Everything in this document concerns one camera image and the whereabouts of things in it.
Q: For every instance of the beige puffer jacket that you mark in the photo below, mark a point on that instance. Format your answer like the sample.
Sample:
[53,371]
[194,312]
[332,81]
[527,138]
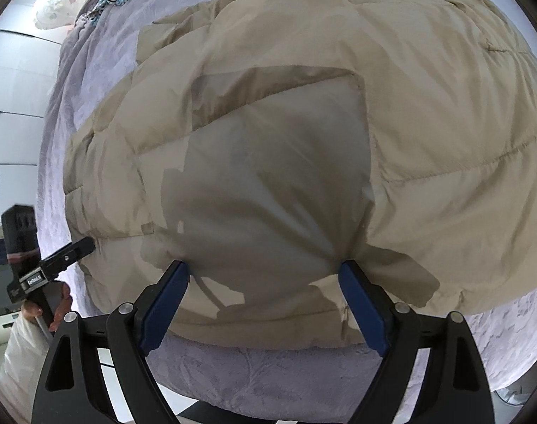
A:
[265,142]

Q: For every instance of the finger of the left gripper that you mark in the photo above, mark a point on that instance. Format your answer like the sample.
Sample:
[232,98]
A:
[68,255]

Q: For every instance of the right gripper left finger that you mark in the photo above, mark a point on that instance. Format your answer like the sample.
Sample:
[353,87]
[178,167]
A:
[72,388]

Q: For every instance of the lavender floral bedspread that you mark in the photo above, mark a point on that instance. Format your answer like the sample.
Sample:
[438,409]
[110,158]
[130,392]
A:
[309,383]

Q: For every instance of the white wardrobe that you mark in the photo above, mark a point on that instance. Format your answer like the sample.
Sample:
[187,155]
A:
[29,60]

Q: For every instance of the person left hand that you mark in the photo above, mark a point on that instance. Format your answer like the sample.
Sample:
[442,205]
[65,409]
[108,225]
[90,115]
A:
[32,312]

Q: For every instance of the white floral mesh cover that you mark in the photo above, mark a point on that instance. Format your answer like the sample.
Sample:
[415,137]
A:
[53,14]

